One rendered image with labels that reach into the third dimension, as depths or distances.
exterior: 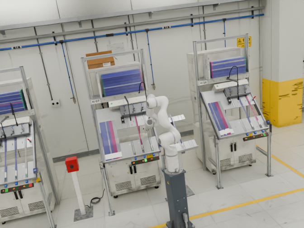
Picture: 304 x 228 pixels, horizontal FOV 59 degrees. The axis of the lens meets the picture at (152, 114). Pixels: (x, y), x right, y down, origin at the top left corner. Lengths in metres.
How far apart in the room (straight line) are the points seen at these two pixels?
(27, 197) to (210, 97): 2.68
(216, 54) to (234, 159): 1.51
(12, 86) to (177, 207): 2.43
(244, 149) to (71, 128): 3.00
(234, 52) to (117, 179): 2.38
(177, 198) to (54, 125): 2.96
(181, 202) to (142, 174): 0.93
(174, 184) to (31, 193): 1.87
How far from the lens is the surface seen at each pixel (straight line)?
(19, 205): 3.95
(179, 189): 2.91
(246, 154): 4.18
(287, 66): 5.60
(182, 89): 5.25
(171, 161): 2.77
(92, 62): 3.73
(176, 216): 3.06
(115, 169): 3.65
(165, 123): 2.69
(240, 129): 3.66
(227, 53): 4.03
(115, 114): 3.47
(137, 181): 3.77
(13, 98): 3.58
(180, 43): 5.14
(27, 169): 3.43
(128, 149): 3.29
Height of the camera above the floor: 2.11
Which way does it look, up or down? 17 degrees down
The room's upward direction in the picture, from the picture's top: 8 degrees counter-clockwise
